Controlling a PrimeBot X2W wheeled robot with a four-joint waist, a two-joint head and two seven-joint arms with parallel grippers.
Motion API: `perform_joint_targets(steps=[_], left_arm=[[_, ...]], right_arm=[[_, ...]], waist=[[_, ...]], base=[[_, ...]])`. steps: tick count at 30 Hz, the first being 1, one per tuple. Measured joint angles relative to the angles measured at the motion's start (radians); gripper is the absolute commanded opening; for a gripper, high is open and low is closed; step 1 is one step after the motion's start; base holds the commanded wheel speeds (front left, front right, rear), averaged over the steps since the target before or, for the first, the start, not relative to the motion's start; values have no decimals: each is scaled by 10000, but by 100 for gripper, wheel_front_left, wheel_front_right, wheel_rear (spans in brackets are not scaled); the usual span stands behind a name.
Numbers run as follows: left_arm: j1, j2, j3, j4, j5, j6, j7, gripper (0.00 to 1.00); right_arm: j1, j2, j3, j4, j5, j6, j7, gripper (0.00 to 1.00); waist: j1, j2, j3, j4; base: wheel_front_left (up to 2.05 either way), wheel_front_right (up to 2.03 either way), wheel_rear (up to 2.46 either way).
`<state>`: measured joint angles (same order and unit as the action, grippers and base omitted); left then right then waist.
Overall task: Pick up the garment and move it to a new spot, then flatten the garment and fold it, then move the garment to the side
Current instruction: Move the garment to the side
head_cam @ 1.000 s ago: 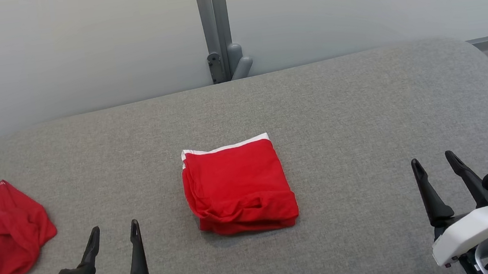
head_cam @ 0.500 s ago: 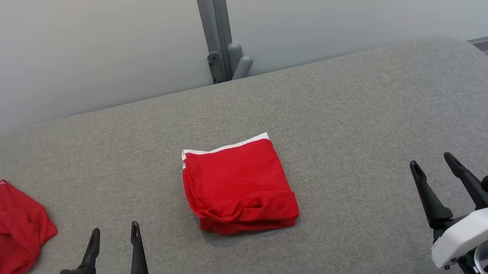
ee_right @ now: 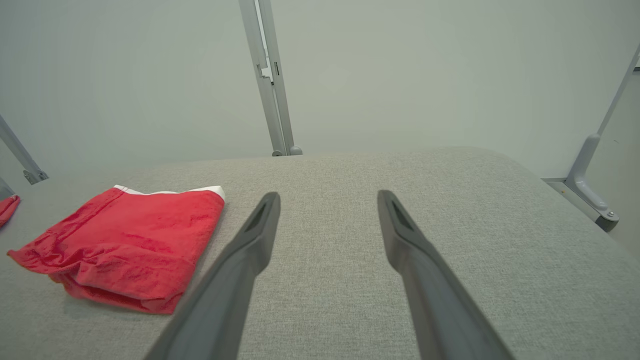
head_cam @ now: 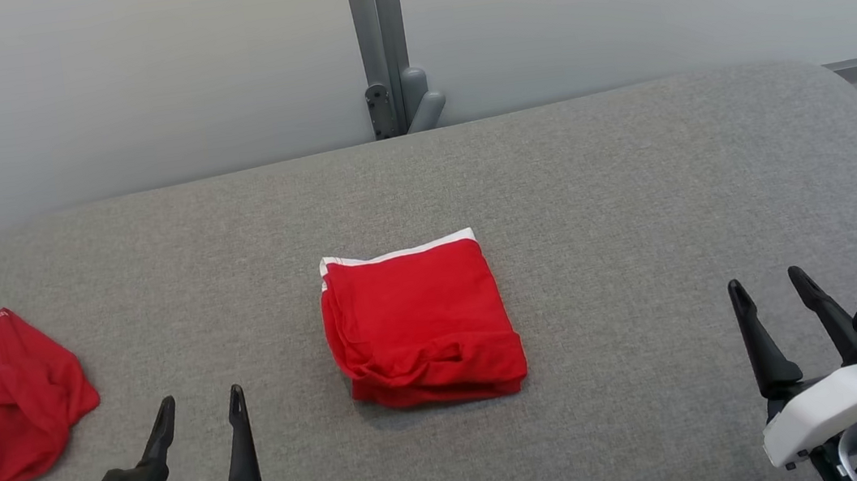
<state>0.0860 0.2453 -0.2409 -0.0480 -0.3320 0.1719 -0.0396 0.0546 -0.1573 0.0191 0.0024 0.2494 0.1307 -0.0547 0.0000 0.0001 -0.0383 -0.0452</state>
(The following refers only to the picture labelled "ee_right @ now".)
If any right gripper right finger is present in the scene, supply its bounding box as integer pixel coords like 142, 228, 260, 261
377, 189, 516, 360

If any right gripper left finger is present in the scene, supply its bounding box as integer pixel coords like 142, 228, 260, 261
144, 191, 282, 360

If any stack of red garments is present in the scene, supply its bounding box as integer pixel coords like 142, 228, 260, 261
7, 184, 226, 315

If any red shirt white trim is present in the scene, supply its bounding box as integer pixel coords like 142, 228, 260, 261
0, 194, 21, 228

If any grey metal frame strut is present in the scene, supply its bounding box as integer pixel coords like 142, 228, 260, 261
541, 45, 640, 233
0, 115, 50, 185

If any grey metal frame post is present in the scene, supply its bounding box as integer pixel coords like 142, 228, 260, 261
238, 0, 304, 157

